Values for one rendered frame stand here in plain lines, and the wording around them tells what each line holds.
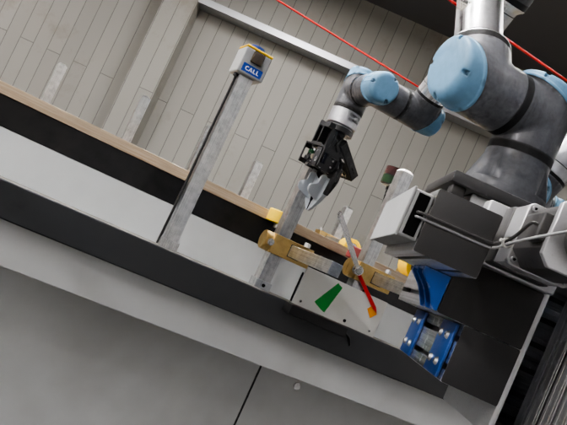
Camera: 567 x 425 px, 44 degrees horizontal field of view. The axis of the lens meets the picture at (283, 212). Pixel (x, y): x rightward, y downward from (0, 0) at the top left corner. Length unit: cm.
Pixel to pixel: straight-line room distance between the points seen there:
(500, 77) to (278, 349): 94
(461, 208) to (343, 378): 108
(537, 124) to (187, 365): 116
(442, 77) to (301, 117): 547
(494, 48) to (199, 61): 571
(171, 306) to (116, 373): 32
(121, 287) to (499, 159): 91
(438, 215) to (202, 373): 121
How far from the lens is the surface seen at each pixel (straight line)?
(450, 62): 123
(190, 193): 168
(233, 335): 179
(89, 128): 184
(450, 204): 93
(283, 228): 176
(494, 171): 125
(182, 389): 201
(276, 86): 674
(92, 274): 168
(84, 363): 194
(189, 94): 678
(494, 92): 122
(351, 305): 187
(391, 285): 179
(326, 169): 167
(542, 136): 128
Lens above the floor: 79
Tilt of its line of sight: 3 degrees up
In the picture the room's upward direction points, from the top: 25 degrees clockwise
